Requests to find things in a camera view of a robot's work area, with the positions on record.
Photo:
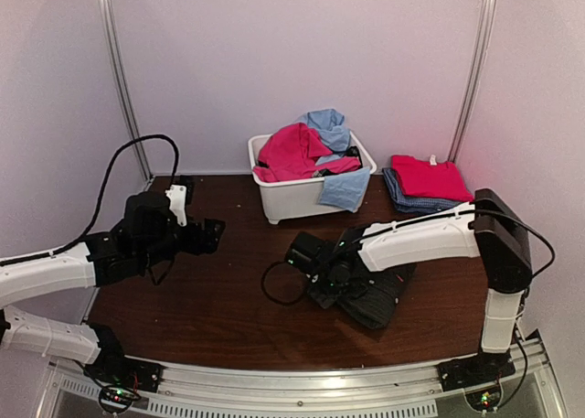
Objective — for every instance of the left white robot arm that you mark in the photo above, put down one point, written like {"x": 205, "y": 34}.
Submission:
{"x": 154, "y": 229}

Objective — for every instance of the aluminium frame post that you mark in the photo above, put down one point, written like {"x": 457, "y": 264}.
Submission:
{"x": 481, "y": 45}
{"x": 118, "y": 72}

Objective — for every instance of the red t-shirt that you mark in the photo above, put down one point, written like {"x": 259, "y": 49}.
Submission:
{"x": 424, "y": 179}

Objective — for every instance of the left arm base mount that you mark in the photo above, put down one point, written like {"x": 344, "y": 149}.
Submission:
{"x": 134, "y": 374}

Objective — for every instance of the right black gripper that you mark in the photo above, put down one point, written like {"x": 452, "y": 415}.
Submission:
{"x": 325, "y": 301}

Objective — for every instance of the right aluminium frame post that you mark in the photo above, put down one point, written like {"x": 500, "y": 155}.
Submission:
{"x": 481, "y": 45}

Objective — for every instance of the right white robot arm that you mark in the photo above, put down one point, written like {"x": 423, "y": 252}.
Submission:
{"x": 368, "y": 268}

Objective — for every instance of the white plastic laundry bin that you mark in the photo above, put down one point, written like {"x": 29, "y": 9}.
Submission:
{"x": 298, "y": 198}

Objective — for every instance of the left aluminium frame post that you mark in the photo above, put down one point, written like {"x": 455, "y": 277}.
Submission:
{"x": 118, "y": 72}

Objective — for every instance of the right circuit board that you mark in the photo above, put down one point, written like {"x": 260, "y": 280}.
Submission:
{"x": 484, "y": 399}

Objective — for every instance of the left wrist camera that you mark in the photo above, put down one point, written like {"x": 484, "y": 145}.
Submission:
{"x": 180, "y": 194}

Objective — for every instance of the circuit board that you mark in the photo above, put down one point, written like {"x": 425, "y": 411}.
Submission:
{"x": 484, "y": 399}
{"x": 113, "y": 399}

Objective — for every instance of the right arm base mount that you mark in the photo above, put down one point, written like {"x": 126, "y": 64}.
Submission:
{"x": 478, "y": 369}

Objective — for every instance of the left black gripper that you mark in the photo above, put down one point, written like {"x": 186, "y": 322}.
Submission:
{"x": 209, "y": 240}

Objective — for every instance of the left circuit board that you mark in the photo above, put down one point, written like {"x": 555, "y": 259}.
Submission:
{"x": 113, "y": 399}

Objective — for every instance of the pink garment in bin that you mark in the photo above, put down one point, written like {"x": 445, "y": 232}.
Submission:
{"x": 297, "y": 152}

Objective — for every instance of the folded blue checkered shirt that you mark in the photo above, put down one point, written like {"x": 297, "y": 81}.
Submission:
{"x": 414, "y": 205}

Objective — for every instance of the front aluminium rail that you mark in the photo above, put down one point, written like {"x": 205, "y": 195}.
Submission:
{"x": 411, "y": 390}

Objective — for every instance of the black striped shirt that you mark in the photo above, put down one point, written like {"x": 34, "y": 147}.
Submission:
{"x": 374, "y": 304}

